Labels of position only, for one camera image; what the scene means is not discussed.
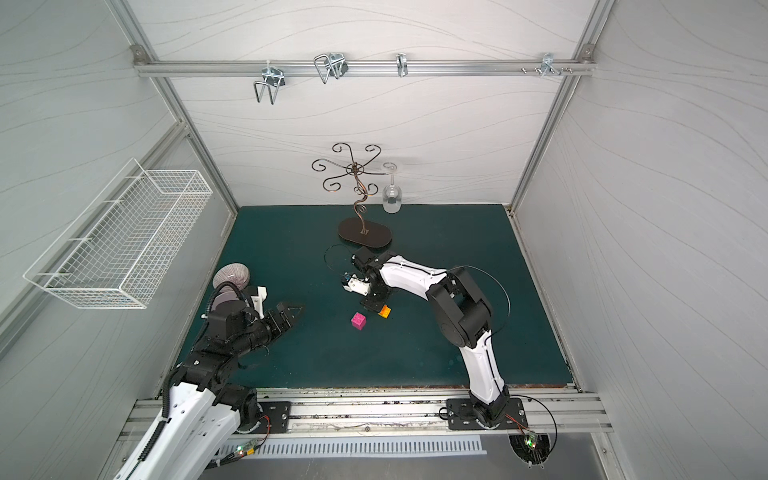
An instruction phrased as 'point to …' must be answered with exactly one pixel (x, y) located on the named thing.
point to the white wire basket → (107, 257)
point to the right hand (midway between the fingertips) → (374, 300)
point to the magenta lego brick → (358, 321)
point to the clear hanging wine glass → (392, 195)
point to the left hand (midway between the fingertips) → (300, 315)
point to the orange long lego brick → (383, 309)
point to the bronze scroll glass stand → (358, 232)
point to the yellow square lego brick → (386, 312)
